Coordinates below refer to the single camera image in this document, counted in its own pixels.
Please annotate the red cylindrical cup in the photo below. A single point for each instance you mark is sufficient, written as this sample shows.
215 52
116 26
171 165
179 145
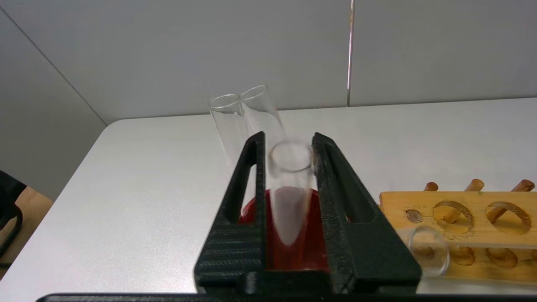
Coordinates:
310 251

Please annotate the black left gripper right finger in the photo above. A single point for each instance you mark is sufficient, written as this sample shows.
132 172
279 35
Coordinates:
369 251

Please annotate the empty clear test tube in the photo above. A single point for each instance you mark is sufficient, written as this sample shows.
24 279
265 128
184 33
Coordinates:
262 113
228 126

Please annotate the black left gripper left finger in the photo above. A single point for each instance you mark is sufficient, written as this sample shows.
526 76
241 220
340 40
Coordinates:
235 251

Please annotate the wooden test tube rack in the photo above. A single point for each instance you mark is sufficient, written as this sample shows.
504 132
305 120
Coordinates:
474 201

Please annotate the test tube with blue pigment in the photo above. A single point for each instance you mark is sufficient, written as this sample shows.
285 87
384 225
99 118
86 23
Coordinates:
432 251

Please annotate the test tube with red pigment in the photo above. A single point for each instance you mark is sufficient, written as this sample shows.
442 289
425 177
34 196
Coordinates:
289 201

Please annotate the black office chair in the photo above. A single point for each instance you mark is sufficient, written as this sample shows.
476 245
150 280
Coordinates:
8 201

